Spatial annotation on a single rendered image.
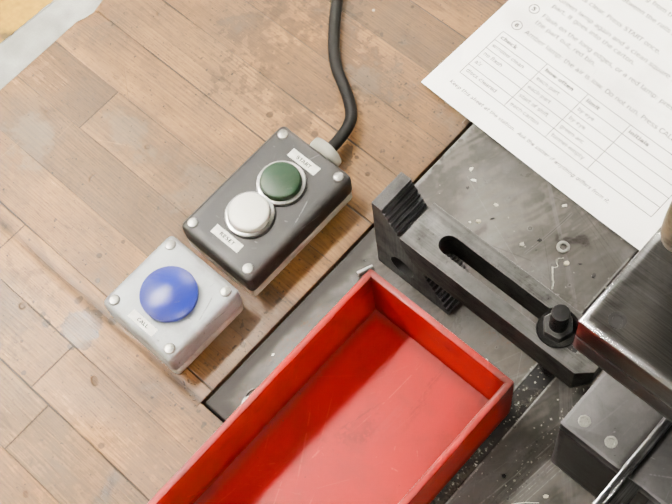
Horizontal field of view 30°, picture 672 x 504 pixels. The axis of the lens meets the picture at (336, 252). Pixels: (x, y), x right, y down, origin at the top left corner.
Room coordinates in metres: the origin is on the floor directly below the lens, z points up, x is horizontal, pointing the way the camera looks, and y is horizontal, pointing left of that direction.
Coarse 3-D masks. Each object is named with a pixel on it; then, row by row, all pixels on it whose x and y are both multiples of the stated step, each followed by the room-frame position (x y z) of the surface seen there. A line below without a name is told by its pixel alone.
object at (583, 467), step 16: (560, 432) 0.20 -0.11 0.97; (560, 448) 0.20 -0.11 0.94; (576, 448) 0.19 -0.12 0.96; (560, 464) 0.19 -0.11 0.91; (576, 464) 0.19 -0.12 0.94; (592, 464) 0.18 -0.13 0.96; (576, 480) 0.18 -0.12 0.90; (592, 480) 0.18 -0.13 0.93; (608, 480) 0.17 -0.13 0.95; (640, 496) 0.15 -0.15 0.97
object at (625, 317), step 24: (648, 264) 0.22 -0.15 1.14; (624, 288) 0.21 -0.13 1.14; (648, 288) 0.21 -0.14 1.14; (600, 312) 0.21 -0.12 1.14; (624, 312) 0.20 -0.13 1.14; (648, 312) 0.20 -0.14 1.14; (576, 336) 0.20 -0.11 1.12; (600, 336) 0.19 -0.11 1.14; (624, 336) 0.19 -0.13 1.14; (648, 336) 0.19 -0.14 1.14; (600, 360) 0.19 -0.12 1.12; (624, 360) 0.18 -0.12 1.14; (648, 360) 0.18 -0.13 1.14; (624, 384) 0.18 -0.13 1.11; (648, 384) 0.17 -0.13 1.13
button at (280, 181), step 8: (272, 168) 0.43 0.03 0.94; (280, 168) 0.43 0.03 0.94; (288, 168) 0.43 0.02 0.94; (296, 168) 0.43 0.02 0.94; (264, 176) 0.43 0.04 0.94; (272, 176) 0.42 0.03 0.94; (280, 176) 0.42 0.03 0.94; (288, 176) 0.42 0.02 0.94; (296, 176) 0.42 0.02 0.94; (264, 184) 0.42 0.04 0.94; (272, 184) 0.42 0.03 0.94; (280, 184) 0.42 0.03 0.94; (288, 184) 0.42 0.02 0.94; (296, 184) 0.41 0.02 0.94; (264, 192) 0.41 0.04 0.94; (272, 192) 0.41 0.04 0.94; (280, 192) 0.41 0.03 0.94; (288, 192) 0.41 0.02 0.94; (296, 192) 0.41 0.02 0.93; (280, 200) 0.41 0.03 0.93
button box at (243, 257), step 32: (352, 96) 0.49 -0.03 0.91; (352, 128) 0.47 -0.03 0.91; (256, 160) 0.44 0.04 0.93; (288, 160) 0.44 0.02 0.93; (320, 160) 0.43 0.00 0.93; (224, 192) 0.42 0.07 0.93; (256, 192) 0.42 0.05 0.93; (320, 192) 0.41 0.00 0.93; (192, 224) 0.40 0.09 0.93; (224, 224) 0.40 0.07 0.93; (288, 224) 0.39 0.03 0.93; (320, 224) 0.40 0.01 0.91; (224, 256) 0.37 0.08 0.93; (256, 256) 0.37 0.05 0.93; (288, 256) 0.38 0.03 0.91; (256, 288) 0.35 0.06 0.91
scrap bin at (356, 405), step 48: (384, 288) 0.32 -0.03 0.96; (336, 336) 0.30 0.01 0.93; (384, 336) 0.30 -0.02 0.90; (432, 336) 0.28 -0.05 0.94; (288, 384) 0.27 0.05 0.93; (336, 384) 0.28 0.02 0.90; (384, 384) 0.27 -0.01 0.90; (432, 384) 0.26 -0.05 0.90; (480, 384) 0.25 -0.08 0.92; (240, 432) 0.25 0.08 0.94; (288, 432) 0.25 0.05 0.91; (336, 432) 0.24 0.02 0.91; (384, 432) 0.24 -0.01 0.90; (432, 432) 0.23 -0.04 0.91; (480, 432) 0.22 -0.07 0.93; (192, 480) 0.22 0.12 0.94; (240, 480) 0.23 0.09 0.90; (288, 480) 0.22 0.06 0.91; (336, 480) 0.21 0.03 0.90; (384, 480) 0.21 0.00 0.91; (432, 480) 0.19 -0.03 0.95
